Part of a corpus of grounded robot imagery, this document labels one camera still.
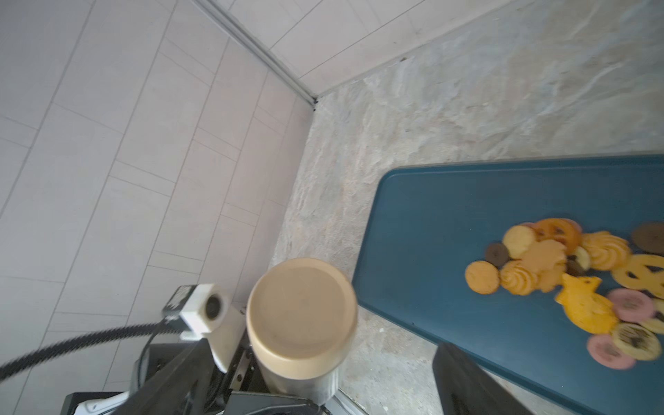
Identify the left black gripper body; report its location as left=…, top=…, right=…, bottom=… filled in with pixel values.
left=60, top=337, right=330, bottom=414

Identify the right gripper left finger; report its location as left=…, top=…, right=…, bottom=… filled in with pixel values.
left=113, top=339, right=215, bottom=415

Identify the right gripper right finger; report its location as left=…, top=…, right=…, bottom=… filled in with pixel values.
left=432, top=342, right=524, bottom=415

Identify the clear jar with beige lid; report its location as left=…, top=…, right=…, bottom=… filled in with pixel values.
left=247, top=258, right=358, bottom=406

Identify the cookies pile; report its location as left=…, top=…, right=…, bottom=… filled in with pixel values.
left=464, top=218, right=663, bottom=370

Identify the teal plastic tray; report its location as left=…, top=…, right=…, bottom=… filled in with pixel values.
left=353, top=155, right=663, bottom=414

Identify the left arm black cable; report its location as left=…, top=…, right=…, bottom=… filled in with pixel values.
left=0, top=320, right=183, bottom=382

